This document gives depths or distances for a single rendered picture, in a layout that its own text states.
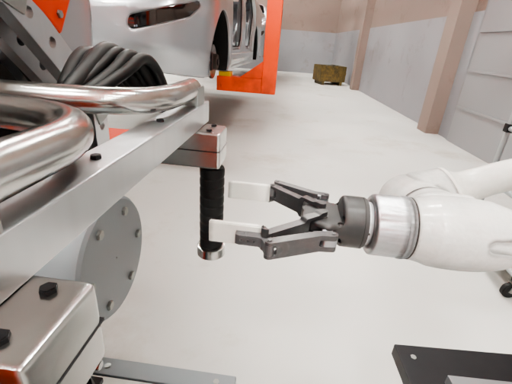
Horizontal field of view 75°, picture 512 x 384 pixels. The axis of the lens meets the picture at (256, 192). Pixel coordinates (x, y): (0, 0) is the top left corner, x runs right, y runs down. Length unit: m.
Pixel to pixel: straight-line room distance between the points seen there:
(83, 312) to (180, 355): 1.21
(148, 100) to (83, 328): 0.23
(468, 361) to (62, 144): 1.12
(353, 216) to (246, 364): 0.97
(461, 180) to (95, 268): 0.57
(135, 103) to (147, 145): 0.06
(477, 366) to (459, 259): 0.69
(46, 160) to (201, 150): 0.28
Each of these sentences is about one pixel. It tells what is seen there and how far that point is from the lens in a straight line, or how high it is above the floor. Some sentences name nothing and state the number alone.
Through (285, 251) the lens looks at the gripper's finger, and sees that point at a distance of 0.41.
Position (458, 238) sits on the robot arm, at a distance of 0.50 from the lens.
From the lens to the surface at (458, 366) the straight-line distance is 1.15.
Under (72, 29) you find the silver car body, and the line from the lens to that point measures 1.28.
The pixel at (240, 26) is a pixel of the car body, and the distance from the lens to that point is 4.94.
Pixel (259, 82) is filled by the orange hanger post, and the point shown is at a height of 0.64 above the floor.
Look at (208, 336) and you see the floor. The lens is 1.43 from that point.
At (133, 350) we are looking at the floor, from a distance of 1.42.
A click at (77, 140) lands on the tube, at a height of 1.00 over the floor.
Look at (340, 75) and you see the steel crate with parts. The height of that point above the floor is 0.29.
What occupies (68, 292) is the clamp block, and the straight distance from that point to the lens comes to 0.18.
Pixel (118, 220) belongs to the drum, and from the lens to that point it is 0.36.
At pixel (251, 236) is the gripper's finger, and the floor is 0.84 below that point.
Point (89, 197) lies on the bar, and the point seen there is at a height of 0.97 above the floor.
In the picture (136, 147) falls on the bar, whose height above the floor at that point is 0.98.
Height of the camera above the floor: 1.06
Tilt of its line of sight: 24 degrees down
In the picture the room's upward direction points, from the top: 4 degrees clockwise
